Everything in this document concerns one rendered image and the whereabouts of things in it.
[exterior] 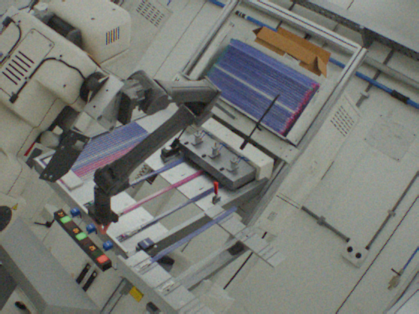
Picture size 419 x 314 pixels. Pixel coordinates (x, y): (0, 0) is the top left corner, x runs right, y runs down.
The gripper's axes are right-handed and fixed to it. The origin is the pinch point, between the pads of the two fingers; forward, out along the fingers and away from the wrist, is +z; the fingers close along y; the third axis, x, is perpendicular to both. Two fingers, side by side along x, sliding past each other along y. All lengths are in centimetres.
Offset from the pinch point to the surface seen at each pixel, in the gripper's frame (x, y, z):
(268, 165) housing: -76, -7, 0
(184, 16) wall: -231, 223, 46
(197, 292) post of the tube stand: -15.3, -33.0, 12.3
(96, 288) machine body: -7, 19, 52
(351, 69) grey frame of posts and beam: -114, -13, -37
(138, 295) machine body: -14.8, -0.7, 43.9
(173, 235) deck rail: -24.9, -8.9, 9.0
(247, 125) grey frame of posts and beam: -83, 13, -7
